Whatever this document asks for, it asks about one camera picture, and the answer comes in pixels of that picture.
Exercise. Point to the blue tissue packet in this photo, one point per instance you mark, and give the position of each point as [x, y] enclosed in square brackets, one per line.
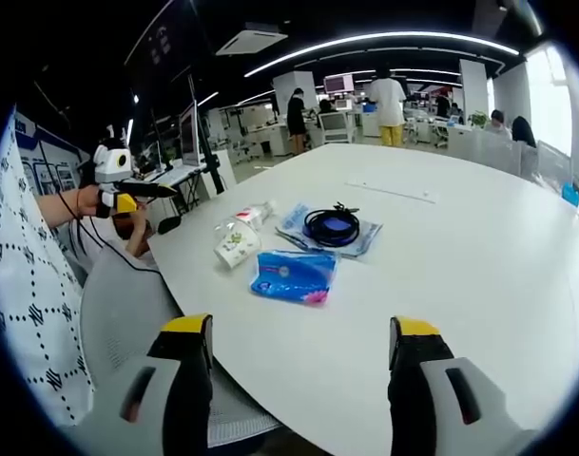
[294, 275]

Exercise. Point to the clear plastic bottle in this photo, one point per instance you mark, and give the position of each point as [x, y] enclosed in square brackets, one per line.
[253, 214]

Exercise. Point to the person's white patterned shirt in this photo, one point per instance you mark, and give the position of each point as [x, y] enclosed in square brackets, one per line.
[27, 285]

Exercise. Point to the computer monitor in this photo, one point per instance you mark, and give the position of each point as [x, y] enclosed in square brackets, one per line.
[190, 135]

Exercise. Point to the black stand pole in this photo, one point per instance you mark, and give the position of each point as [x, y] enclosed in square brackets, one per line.
[212, 157]

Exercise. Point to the white office chair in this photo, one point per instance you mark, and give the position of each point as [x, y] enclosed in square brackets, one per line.
[337, 127]

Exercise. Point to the small blue box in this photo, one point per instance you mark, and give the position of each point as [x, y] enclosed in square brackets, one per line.
[572, 195]

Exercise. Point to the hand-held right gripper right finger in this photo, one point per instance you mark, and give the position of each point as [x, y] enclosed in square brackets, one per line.
[412, 380]

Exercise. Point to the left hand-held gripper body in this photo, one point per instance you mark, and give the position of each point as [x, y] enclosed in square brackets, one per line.
[109, 164]

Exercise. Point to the ceiling air conditioner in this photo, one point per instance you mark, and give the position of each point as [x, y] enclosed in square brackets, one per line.
[251, 39]

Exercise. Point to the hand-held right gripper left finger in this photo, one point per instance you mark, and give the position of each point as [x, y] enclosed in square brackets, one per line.
[187, 380]

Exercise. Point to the ceiling light strip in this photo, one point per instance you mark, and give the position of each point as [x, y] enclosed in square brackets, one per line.
[389, 38]

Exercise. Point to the person's left hand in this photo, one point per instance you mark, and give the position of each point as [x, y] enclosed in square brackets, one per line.
[88, 202]

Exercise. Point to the white table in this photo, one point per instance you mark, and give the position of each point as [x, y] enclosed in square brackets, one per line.
[412, 266]

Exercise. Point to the green potted plant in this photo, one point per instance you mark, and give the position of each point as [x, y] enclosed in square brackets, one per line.
[479, 119]

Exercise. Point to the grey mesh chair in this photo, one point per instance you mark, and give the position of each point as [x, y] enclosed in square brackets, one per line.
[122, 304]

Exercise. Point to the wall poster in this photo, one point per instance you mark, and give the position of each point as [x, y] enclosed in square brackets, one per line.
[51, 161]

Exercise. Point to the floral paper cup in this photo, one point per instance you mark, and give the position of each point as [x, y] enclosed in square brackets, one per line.
[234, 247]

